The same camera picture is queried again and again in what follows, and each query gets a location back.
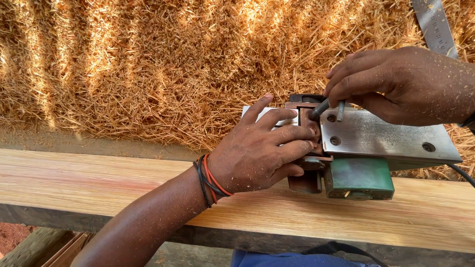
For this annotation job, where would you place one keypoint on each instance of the black wristwatch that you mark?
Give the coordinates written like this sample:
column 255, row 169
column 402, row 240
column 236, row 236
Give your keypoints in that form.
column 469, row 122

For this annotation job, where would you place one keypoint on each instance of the person's blue clothing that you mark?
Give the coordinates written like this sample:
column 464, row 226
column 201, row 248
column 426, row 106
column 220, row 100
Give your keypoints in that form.
column 289, row 260

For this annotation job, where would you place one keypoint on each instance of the person's left hand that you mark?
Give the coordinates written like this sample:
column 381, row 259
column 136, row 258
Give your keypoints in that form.
column 245, row 159

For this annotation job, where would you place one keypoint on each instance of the steel ruler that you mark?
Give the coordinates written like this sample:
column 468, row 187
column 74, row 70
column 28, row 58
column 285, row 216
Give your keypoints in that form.
column 434, row 26

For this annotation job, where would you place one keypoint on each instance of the dark wooden beam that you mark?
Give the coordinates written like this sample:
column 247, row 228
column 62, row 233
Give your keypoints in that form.
column 74, row 219

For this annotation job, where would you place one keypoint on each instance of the light wooden plank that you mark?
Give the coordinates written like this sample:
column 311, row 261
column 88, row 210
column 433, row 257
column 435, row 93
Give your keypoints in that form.
column 111, row 185

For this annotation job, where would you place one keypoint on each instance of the person's right hand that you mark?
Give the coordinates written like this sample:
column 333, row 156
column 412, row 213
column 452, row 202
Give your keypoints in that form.
column 408, row 85

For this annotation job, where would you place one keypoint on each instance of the dark grey hex key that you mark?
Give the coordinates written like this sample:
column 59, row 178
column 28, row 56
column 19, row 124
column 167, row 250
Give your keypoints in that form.
column 320, row 109

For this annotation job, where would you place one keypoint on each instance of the green electric hand planer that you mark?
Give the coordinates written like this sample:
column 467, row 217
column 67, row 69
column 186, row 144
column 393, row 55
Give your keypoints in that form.
column 371, row 135

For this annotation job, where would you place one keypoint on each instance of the grey wooden log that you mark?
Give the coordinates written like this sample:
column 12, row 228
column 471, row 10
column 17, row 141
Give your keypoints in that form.
column 33, row 248

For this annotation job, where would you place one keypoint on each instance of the heap of wood shavings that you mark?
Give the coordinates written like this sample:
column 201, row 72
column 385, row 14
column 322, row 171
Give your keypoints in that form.
column 148, row 55

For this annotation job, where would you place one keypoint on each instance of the reddish wooden board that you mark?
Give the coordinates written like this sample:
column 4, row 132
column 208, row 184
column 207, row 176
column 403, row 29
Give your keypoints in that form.
column 68, row 252

